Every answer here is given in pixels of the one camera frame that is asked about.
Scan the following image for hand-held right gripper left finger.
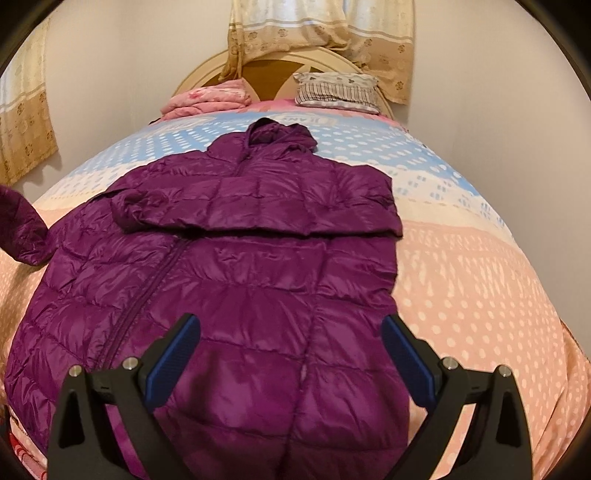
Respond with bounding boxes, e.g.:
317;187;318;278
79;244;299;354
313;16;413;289
46;313;202;480

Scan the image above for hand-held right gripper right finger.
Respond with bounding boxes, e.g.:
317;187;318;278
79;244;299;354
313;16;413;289
381;314;534;480

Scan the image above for purple hooded puffer jacket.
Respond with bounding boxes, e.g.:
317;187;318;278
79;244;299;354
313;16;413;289
0;117;419;480

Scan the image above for pink folded blanket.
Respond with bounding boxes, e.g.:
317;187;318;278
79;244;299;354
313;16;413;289
160;78;253;121

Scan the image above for striped floral pillow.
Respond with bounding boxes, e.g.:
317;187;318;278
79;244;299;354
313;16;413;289
294;71;382;114

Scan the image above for beige floral curtain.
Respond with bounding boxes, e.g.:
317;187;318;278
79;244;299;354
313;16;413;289
0;18;59;188
219;0;416;104

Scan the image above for cream wooden headboard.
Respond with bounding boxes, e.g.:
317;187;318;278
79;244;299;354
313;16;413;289
178;50;393;118

